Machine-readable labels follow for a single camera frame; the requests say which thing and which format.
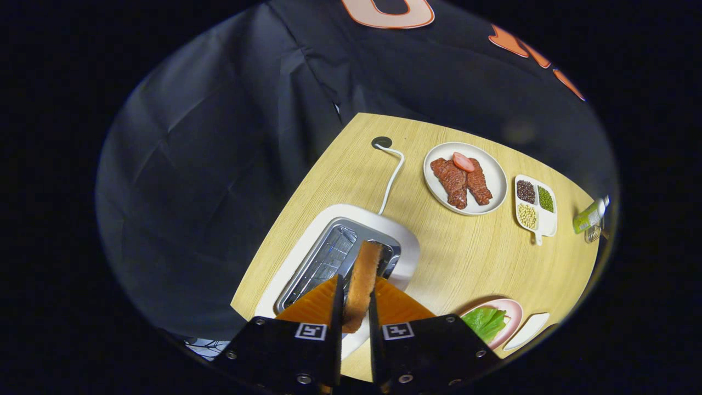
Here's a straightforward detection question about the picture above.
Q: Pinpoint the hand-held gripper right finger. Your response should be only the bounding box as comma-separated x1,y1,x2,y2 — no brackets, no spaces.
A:
369,276,502,395

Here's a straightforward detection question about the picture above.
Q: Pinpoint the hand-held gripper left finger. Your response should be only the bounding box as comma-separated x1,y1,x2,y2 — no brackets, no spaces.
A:
213,274,345,395

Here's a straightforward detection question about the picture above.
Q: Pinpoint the green lettuce leaf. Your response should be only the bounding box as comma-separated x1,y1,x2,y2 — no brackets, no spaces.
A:
462,307,508,345

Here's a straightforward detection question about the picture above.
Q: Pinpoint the brown crust bread slice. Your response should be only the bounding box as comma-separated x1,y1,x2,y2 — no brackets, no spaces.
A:
343,240,383,334

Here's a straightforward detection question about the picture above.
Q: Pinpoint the pink plate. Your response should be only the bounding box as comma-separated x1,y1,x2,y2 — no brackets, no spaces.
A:
460,298,524,351

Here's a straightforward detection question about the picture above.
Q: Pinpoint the white square plate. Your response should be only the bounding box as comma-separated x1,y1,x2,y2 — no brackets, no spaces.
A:
502,312,550,352

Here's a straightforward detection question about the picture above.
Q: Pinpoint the white toaster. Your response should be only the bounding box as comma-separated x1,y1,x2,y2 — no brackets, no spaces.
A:
254,204,421,360

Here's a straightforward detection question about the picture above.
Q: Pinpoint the brown meat strip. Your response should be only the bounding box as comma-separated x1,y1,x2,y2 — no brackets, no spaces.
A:
466,158,493,206
430,158,468,210

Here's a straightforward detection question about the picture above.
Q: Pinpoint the white divided dish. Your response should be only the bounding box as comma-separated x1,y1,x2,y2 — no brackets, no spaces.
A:
514,174,558,246

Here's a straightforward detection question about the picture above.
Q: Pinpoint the grey round plate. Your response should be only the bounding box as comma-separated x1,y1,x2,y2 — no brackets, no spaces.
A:
423,142,508,216

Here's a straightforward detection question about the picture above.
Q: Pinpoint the silver green bottle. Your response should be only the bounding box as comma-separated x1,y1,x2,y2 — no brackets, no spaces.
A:
573,196,610,235

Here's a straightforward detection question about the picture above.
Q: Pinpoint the black backdrop cloth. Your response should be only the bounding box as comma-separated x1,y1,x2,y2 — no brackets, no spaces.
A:
96,0,618,341

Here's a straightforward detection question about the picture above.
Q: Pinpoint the white toaster cable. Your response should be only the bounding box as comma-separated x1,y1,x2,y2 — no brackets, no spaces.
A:
372,137,405,216

